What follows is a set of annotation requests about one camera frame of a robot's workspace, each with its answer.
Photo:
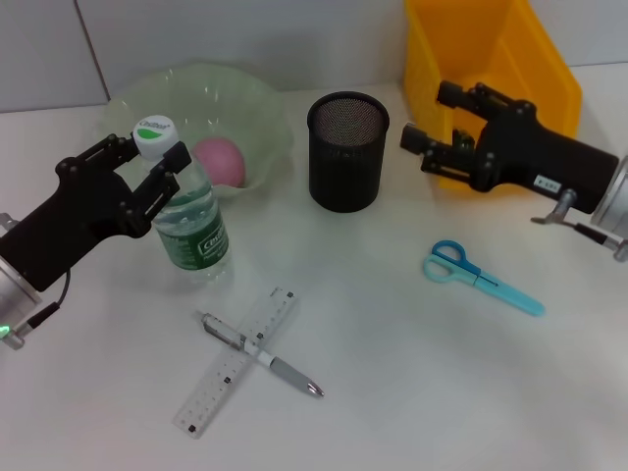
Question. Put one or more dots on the transparent plastic ruler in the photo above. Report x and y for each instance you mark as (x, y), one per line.
(206, 397)

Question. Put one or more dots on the silver right wrist connector post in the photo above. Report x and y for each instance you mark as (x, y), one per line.
(561, 206)

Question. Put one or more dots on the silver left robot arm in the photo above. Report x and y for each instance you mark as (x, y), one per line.
(12, 299)

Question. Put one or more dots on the yellow plastic bin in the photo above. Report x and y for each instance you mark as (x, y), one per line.
(490, 49)

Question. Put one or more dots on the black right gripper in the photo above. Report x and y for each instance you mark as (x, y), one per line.
(539, 162)

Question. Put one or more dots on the blue scissors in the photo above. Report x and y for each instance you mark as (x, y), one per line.
(449, 267)

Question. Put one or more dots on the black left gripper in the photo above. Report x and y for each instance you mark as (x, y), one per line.
(68, 221)

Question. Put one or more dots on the pink toy peach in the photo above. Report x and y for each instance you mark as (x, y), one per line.
(223, 162)

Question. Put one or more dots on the grey grip ballpoint pen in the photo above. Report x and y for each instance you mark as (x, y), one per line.
(294, 375)

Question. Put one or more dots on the black mesh pen holder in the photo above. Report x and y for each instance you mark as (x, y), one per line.
(346, 162)

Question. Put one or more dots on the clear green-label water bottle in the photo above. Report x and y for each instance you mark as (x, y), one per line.
(196, 235)

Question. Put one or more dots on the translucent green fruit plate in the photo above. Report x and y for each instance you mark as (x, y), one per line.
(235, 108)

